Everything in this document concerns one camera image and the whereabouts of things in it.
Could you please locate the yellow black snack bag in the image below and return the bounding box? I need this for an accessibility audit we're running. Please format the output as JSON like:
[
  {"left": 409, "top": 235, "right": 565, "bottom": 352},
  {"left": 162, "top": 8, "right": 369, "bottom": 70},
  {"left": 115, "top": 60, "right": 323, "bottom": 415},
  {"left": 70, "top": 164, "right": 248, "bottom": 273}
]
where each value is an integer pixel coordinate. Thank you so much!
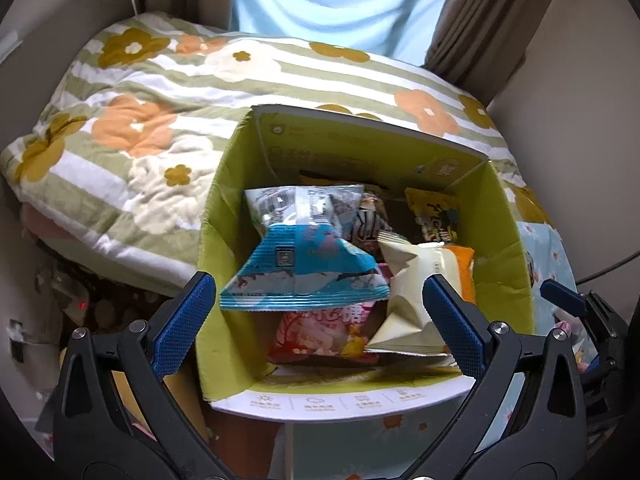
[{"left": 405, "top": 188, "right": 459, "bottom": 244}]

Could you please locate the floral striped duvet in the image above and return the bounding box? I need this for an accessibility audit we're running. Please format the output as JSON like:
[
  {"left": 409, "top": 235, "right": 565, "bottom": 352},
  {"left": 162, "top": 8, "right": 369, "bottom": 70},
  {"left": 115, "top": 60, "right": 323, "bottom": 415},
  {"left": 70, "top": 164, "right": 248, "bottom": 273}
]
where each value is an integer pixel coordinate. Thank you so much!
[{"left": 1, "top": 13, "right": 547, "bottom": 294}]

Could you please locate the blue window cloth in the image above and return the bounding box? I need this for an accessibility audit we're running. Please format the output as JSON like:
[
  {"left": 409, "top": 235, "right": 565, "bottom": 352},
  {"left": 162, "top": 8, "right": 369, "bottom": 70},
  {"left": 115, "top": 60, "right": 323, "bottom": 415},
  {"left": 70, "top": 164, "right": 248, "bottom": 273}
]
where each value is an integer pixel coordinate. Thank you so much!
[{"left": 231, "top": 0, "right": 446, "bottom": 66}]

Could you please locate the pink snack bag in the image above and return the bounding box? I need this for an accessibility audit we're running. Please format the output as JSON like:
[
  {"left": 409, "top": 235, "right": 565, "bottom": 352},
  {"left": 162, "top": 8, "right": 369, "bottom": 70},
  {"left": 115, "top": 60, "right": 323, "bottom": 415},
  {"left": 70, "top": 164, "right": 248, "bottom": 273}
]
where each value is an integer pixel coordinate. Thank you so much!
[{"left": 268, "top": 302, "right": 378, "bottom": 365}]

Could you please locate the light blue daisy cloth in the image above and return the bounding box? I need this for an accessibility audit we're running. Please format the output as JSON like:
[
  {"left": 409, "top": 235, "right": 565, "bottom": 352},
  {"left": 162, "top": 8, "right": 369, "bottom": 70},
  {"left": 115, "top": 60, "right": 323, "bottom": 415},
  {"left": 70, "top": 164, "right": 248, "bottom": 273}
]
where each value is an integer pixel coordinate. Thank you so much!
[{"left": 268, "top": 221, "right": 594, "bottom": 479}]

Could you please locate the blue white snack bag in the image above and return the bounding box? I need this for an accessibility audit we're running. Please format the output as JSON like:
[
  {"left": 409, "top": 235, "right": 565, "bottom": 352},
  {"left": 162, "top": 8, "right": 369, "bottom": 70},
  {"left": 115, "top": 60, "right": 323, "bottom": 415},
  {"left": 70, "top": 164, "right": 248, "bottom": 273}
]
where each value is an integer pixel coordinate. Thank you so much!
[{"left": 220, "top": 184, "right": 390, "bottom": 312}]

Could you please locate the brown striped snack bag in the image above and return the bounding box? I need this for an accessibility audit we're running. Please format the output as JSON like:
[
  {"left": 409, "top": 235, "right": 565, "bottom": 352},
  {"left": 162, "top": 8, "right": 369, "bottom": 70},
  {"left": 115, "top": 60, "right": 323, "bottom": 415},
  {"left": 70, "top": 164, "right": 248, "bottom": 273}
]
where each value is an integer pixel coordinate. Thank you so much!
[{"left": 350, "top": 192, "right": 392, "bottom": 259}]

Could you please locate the cream orange snack bag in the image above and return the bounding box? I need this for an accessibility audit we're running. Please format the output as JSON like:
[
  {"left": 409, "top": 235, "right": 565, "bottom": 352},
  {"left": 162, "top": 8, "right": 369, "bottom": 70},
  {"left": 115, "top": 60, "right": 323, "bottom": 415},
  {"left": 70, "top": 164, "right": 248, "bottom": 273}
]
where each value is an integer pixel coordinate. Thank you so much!
[{"left": 366, "top": 232, "right": 475, "bottom": 356}]

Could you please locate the yellow-green cardboard box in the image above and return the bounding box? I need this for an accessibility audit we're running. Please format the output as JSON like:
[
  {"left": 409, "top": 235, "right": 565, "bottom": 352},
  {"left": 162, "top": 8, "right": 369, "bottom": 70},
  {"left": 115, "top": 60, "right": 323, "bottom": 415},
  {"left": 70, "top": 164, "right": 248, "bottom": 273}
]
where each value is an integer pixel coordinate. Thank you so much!
[{"left": 195, "top": 105, "right": 534, "bottom": 422}]

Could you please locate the white wall socket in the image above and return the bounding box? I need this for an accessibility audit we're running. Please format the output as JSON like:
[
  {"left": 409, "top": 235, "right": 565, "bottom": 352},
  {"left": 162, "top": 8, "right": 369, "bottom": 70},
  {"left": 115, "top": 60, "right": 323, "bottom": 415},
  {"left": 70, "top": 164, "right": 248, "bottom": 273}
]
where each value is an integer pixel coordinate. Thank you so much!
[{"left": 6, "top": 318, "right": 26, "bottom": 364}]

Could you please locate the black cable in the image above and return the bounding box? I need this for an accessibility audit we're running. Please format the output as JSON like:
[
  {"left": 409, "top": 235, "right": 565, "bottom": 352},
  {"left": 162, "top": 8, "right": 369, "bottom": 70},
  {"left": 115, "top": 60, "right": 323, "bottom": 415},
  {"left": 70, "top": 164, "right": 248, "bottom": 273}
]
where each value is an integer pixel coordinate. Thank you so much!
[{"left": 574, "top": 249, "right": 640, "bottom": 286}]

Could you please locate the brown right curtain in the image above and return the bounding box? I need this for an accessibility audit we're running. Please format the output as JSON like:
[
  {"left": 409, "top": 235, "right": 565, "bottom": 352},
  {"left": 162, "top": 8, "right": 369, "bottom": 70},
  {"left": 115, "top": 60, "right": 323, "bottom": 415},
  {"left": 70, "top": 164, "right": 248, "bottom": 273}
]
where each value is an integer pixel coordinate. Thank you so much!
[{"left": 424, "top": 0, "right": 552, "bottom": 105}]

